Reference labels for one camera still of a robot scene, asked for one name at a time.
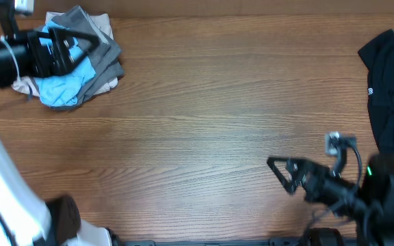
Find black t-shirt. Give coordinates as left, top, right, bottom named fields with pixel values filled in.
left=358, top=29, right=394, bottom=154

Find grey folded trousers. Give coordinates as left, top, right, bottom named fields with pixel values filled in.
left=12, top=5, right=124, bottom=110

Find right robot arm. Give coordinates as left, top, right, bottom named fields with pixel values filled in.
left=267, top=154, right=394, bottom=245

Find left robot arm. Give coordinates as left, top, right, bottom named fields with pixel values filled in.
left=0, top=140, right=118, bottom=246

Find light blue printed t-shirt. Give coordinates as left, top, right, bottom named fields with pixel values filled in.
left=34, top=20, right=96, bottom=107

